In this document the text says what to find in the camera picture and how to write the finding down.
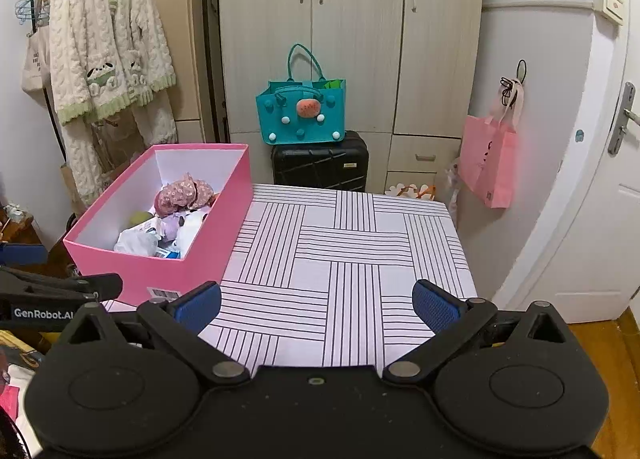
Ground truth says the wooden cabinet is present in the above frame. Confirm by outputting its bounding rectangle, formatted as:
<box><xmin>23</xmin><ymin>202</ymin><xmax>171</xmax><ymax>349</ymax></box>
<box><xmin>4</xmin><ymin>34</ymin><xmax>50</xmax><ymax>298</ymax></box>
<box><xmin>0</xmin><ymin>204</ymin><xmax>66</xmax><ymax>280</ymax></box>

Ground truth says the purple plush toy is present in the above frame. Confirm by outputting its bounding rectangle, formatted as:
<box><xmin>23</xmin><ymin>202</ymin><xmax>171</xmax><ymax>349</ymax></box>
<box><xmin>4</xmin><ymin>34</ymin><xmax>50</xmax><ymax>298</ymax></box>
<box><xmin>160</xmin><ymin>213</ymin><xmax>183</xmax><ymax>240</ymax></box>

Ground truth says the clear plastic bag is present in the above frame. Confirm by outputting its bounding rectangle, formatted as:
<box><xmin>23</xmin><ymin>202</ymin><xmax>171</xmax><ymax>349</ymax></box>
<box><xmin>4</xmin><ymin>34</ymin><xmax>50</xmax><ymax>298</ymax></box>
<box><xmin>440</xmin><ymin>156</ymin><xmax>463</xmax><ymax>224</ymax></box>

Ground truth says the wall light switch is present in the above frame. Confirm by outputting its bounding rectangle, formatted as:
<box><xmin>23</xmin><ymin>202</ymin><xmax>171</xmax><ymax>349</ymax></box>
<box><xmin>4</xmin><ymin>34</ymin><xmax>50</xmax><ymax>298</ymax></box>
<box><xmin>592</xmin><ymin>0</ymin><xmax>626</xmax><ymax>26</ymax></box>

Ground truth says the pink cardboard box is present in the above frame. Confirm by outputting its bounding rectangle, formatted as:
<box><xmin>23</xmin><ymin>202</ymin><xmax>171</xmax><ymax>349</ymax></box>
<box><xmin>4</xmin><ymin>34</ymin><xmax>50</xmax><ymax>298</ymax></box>
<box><xmin>62</xmin><ymin>143</ymin><xmax>253</xmax><ymax>307</ymax></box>

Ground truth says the teal felt handbag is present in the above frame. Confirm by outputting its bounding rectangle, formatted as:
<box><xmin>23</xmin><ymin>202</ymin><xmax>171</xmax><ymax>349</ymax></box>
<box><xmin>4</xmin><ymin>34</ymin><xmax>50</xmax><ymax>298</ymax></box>
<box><xmin>256</xmin><ymin>44</ymin><xmax>347</xmax><ymax>144</ymax></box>

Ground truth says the black suitcase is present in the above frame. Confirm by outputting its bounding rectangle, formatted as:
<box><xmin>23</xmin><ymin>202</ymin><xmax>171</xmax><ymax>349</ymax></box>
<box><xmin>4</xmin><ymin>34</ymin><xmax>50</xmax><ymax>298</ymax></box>
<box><xmin>271</xmin><ymin>130</ymin><xmax>370</xmax><ymax>193</ymax></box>

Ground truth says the black clothes rack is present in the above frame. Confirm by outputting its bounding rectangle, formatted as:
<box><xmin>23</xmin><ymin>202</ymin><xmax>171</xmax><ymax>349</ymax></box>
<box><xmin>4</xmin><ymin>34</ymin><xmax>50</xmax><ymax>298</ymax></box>
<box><xmin>30</xmin><ymin>0</ymin><xmax>98</xmax><ymax>164</ymax></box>

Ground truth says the beige wardrobe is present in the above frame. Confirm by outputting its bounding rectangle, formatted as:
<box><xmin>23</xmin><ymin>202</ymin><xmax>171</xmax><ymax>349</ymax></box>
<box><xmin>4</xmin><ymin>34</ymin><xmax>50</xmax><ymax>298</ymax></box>
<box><xmin>217</xmin><ymin>0</ymin><xmax>486</xmax><ymax>194</ymax></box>

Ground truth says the cream fleece robe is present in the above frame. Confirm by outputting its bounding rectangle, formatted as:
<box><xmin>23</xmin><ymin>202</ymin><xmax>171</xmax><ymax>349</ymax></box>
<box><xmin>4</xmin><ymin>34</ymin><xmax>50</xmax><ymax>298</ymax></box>
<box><xmin>48</xmin><ymin>0</ymin><xmax>178</xmax><ymax>207</ymax></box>

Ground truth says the pink tote bag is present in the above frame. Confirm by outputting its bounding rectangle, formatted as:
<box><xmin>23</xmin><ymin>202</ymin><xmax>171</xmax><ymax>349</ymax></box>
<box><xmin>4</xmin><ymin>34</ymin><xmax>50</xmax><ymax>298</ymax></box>
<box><xmin>458</xmin><ymin>84</ymin><xmax>526</xmax><ymax>210</ymax></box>

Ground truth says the orange white floral bag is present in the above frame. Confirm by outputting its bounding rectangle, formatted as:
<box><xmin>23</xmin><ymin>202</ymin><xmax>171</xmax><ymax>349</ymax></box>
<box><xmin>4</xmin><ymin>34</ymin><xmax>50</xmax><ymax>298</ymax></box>
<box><xmin>386</xmin><ymin>182</ymin><xmax>437</xmax><ymax>202</ymax></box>

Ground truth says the white cat plush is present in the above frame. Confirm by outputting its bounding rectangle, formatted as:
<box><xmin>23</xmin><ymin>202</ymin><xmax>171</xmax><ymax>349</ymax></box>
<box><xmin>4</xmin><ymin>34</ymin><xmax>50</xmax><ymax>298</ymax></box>
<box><xmin>172</xmin><ymin>206</ymin><xmax>213</xmax><ymax>257</ymax></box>

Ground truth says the white plastic bag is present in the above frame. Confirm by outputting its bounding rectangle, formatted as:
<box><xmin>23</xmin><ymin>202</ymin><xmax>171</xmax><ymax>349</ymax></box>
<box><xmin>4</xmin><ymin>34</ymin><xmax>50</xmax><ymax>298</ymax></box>
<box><xmin>114</xmin><ymin>226</ymin><xmax>163</xmax><ymax>256</ymax></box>

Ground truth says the beige canvas tote bag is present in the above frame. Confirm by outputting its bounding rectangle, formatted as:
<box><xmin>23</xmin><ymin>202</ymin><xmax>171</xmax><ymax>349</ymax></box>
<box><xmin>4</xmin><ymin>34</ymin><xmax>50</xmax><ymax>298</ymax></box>
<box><xmin>20</xmin><ymin>24</ymin><xmax>56</xmax><ymax>110</ymax></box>

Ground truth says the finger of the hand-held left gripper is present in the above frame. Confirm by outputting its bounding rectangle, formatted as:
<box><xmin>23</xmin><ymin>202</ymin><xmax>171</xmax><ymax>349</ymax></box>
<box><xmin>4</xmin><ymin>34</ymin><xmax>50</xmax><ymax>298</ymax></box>
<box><xmin>0</xmin><ymin>244</ymin><xmax>49</xmax><ymax>268</ymax></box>
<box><xmin>0</xmin><ymin>266</ymin><xmax>124</xmax><ymax>301</ymax></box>

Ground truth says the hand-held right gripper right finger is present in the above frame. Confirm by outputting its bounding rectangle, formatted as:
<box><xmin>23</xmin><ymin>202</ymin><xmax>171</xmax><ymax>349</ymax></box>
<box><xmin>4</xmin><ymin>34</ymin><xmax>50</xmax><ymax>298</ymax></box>
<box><xmin>382</xmin><ymin>280</ymin><xmax>581</xmax><ymax>382</ymax></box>

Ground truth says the black hair tie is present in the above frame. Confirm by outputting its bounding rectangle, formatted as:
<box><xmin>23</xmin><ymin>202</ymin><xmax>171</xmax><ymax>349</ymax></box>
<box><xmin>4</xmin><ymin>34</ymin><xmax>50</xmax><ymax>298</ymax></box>
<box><xmin>500</xmin><ymin>59</ymin><xmax>528</xmax><ymax>107</ymax></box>

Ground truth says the beige cabinet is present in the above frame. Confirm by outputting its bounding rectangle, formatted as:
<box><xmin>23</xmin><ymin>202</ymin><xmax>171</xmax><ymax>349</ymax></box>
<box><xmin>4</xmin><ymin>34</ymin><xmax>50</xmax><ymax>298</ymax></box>
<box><xmin>145</xmin><ymin>0</ymin><xmax>223</xmax><ymax>144</ymax></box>

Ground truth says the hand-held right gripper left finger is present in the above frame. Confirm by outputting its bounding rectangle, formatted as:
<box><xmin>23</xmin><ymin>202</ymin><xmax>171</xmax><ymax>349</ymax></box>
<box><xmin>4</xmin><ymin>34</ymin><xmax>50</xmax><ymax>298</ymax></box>
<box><xmin>50</xmin><ymin>281</ymin><xmax>251</xmax><ymax>380</ymax></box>

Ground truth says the brown paper bag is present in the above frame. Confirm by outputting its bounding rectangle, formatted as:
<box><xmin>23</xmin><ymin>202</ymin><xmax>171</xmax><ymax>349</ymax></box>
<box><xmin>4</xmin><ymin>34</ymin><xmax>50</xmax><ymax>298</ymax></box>
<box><xmin>60</xmin><ymin>163</ymin><xmax>88</xmax><ymax>217</ymax></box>
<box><xmin>92</xmin><ymin>121</ymin><xmax>151</xmax><ymax>184</ymax></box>

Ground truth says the white door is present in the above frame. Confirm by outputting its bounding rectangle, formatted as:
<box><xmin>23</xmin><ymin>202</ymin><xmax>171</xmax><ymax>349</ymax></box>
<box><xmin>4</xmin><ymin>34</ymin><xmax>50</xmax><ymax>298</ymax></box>
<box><xmin>492</xmin><ymin>14</ymin><xmax>640</xmax><ymax>325</ymax></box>

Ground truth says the yellow blanket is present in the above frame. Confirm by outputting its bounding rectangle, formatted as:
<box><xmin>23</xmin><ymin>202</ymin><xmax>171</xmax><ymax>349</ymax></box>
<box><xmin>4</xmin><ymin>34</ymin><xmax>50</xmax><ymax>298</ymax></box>
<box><xmin>0</xmin><ymin>329</ymin><xmax>53</xmax><ymax>355</ymax></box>

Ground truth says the metal door handle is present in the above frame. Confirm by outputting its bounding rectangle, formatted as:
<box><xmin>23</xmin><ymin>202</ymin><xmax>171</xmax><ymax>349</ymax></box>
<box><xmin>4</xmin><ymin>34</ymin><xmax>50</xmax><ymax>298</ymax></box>
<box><xmin>607</xmin><ymin>81</ymin><xmax>640</xmax><ymax>157</ymax></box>

